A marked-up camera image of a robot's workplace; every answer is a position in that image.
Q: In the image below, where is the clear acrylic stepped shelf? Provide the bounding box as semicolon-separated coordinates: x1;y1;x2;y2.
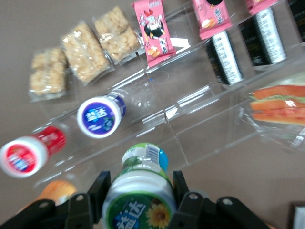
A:
30;0;305;191

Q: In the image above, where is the red gum bottle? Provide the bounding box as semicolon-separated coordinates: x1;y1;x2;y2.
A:
0;125;67;179

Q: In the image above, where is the wrapped triangle sandwich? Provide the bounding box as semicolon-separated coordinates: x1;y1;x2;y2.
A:
234;71;305;153

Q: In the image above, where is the orange gum bottle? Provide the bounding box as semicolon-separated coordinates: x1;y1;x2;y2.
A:
16;179;78;215

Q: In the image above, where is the white rectangular bin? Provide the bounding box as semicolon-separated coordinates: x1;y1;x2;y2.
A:
289;201;305;229

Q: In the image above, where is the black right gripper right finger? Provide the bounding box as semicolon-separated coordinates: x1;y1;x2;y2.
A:
171;170;270;229

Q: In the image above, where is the blue gum bottle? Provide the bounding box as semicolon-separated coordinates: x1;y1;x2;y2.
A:
76;92;127;140

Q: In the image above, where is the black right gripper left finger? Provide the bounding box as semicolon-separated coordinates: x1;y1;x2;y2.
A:
0;170;112;229

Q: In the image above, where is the black white snack box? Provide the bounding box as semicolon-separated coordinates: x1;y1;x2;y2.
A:
205;31;244;86
239;7;287;68

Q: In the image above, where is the brown table cover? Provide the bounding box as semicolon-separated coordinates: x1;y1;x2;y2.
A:
0;0;305;229

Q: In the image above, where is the pink snack packet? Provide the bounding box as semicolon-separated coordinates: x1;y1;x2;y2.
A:
245;0;280;16
130;0;177;69
192;0;233;41

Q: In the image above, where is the green gum bottle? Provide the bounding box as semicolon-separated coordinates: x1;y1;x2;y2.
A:
102;142;178;229

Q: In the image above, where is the clear rice cracker packet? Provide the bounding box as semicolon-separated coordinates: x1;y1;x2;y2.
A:
61;21;115;85
92;6;144;66
28;47;69;102

